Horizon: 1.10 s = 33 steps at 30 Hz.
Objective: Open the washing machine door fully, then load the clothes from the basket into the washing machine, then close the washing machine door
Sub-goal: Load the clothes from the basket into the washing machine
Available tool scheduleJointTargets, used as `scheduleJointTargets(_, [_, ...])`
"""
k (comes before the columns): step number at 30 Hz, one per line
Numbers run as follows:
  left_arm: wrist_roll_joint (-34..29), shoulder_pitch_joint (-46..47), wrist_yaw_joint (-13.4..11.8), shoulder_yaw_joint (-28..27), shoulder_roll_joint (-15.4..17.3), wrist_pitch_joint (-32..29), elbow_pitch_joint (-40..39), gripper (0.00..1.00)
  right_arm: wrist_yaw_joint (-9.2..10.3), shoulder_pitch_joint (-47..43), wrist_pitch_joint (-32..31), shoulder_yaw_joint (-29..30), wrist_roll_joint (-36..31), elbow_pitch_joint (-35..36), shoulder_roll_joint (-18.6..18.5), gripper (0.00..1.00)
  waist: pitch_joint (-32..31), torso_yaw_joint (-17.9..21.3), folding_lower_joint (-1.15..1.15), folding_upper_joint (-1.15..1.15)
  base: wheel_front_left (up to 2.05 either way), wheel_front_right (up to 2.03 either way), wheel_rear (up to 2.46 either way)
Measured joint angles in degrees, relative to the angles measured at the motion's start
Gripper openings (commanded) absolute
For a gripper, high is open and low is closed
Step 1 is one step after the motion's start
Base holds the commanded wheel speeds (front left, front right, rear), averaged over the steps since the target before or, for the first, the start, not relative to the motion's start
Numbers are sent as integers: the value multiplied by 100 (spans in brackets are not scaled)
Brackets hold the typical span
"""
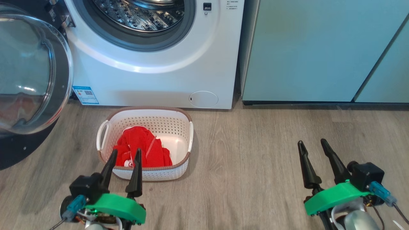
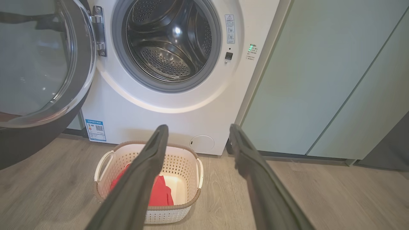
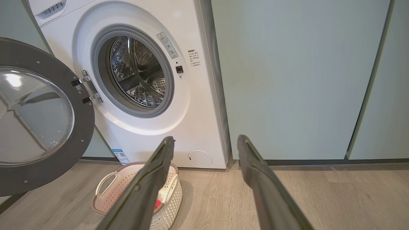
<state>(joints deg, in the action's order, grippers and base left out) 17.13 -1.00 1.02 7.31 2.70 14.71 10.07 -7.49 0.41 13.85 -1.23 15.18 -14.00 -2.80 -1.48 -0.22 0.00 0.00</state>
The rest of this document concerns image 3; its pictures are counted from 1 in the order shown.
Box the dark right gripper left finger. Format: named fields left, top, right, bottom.
left=96, top=136, right=175, bottom=230

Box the white detergent drawer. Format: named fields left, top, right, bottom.
left=35, top=0, right=67, bottom=18

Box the metal door hinge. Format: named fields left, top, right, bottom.
left=71, top=70, right=104, bottom=104

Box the pale green cabinet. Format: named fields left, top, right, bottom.
left=211, top=0, right=391, bottom=161

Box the round white filter cover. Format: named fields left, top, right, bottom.
left=188, top=150, right=213, bottom=168

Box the grey warning sticker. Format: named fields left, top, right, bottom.
left=156, top=32, right=179, bottom=59

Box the blue energy label sticker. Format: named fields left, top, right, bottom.
left=112, top=149, right=131, bottom=165

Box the white perforated laundry basket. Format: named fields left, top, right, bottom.
left=91, top=162, right=183, bottom=230

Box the washing machine glass door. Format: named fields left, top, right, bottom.
left=0, top=37, right=96, bottom=197

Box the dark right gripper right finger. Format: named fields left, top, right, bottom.
left=237, top=134, right=315, bottom=230

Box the steel washer drum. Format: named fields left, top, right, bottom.
left=110, top=36, right=166, bottom=107

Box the black text instruction sticker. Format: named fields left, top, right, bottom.
left=188, top=50, right=202, bottom=67

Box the white front-load washing machine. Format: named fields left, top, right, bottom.
left=27, top=0, right=231, bottom=169

